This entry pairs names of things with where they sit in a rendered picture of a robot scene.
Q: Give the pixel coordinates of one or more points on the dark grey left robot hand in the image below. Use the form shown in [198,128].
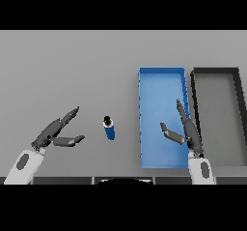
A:
[51,130]

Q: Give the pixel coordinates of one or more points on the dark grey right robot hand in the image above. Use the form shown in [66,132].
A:
[191,131]

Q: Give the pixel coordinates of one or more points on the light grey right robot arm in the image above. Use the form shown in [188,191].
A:
[201,171]

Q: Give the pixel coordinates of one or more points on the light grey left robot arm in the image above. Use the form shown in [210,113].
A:
[23,167]

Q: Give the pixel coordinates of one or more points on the blue bin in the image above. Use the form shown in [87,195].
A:
[162,119]

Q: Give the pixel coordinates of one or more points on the dark grey bin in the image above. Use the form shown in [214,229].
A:
[222,119]

